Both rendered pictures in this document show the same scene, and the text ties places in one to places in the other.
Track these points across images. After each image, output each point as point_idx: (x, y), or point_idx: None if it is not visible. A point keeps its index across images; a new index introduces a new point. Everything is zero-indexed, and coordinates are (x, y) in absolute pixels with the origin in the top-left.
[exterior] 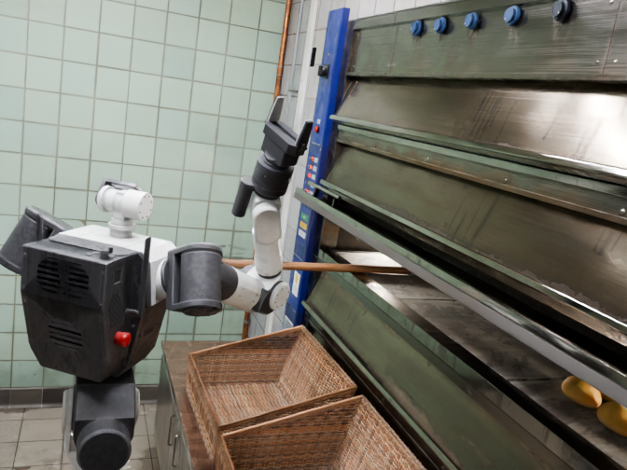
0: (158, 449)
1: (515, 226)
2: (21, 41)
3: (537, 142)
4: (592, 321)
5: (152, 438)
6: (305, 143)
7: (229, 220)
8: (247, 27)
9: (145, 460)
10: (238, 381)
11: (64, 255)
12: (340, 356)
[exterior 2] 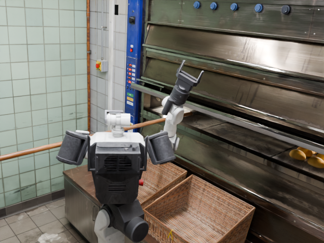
0: (74, 224)
1: (271, 97)
2: None
3: (281, 64)
4: (315, 132)
5: (61, 220)
6: (200, 80)
7: (73, 99)
8: None
9: (65, 231)
10: None
11: (118, 153)
12: None
